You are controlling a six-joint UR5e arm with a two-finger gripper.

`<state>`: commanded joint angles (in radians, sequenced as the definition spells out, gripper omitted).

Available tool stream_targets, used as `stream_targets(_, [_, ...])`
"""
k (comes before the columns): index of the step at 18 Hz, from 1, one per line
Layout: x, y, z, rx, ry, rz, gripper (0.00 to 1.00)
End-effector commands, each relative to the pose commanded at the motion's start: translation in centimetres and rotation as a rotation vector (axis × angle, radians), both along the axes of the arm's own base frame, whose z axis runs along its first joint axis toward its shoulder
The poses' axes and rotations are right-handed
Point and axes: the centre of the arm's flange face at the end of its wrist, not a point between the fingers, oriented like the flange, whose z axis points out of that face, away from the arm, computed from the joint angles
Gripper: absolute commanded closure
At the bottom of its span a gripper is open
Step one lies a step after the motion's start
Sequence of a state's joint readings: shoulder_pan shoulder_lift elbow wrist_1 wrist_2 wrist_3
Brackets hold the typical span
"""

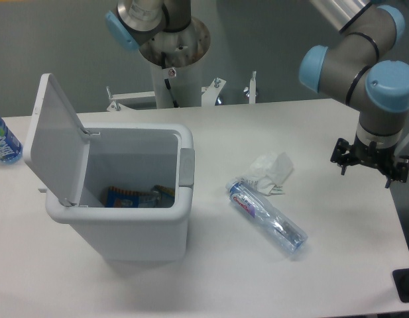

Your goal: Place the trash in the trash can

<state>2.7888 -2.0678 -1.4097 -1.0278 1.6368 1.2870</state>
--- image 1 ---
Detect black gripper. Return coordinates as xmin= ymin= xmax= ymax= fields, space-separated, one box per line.
xmin=330 ymin=133 xmax=409 ymax=188

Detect white paper tissue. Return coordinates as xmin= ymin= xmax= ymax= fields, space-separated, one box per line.
xmin=237 ymin=152 xmax=294 ymax=196

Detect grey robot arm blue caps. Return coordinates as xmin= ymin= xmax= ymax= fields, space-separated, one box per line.
xmin=105 ymin=1 xmax=409 ymax=183

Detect white plastic trash can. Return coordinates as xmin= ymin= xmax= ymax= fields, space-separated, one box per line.
xmin=45 ymin=123 xmax=195 ymax=261

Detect white trash can lid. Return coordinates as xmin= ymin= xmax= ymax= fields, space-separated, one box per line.
xmin=23 ymin=74 xmax=100 ymax=207

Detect clear crushed plastic bottle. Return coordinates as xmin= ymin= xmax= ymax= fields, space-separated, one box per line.
xmin=225 ymin=179 xmax=308 ymax=254

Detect colourful snack wrapper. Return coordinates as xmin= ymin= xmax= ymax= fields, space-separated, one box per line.
xmin=101 ymin=185 xmax=176 ymax=209

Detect blue labelled water bottle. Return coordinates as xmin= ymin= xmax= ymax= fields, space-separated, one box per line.
xmin=0 ymin=117 xmax=23 ymax=164

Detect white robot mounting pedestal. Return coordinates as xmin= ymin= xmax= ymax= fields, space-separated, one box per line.
xmin=105 ymin=17 xmax=259 ymax=112

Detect black cable on pedestal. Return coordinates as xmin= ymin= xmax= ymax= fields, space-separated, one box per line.
xmin=160 ymin=51 xmax=180 ymax=109

